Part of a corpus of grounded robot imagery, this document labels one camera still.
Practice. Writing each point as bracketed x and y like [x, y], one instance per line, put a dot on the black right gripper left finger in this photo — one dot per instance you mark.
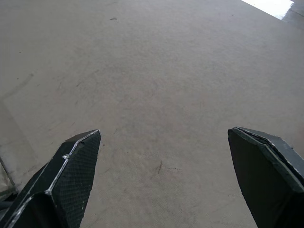
[59, 185]

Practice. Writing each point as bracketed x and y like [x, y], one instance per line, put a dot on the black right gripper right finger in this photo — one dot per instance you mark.
[268, 180]

